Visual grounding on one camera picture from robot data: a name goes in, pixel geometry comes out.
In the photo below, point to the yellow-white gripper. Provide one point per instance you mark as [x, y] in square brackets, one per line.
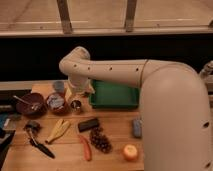
[72, 90]

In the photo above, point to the small metal cup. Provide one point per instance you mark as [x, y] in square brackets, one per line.
[76, 106]

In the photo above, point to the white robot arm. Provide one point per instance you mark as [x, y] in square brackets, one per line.
[174, 107]

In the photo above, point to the green plastic tray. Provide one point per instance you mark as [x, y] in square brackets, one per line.
[113, 96]

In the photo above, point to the grey-blue cup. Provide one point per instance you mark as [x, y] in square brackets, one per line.
[58, 86]

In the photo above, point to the red bowl with foil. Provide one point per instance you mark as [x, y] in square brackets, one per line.
[56, 103]

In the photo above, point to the black rectangular block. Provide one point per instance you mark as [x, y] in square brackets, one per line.
[88, 124]

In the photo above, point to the yellow banana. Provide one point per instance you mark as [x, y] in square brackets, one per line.
[59, 129]

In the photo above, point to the dark red bowl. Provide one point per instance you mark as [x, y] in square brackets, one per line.
[26, 109]

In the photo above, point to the metal spoon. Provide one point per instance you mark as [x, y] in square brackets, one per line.
[33, 106]

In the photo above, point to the bunch of dark grapes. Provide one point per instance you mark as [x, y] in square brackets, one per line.
[100, 140]

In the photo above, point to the orange carrot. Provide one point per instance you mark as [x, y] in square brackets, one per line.
[86, 147]

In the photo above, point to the blue sponge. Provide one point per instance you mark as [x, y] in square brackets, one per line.
[136, 128]

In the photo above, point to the red-yellow apple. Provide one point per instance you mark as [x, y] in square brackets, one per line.
[130, 152]

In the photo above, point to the black-handled kitchen tool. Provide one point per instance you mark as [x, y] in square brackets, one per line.
[32, 129]

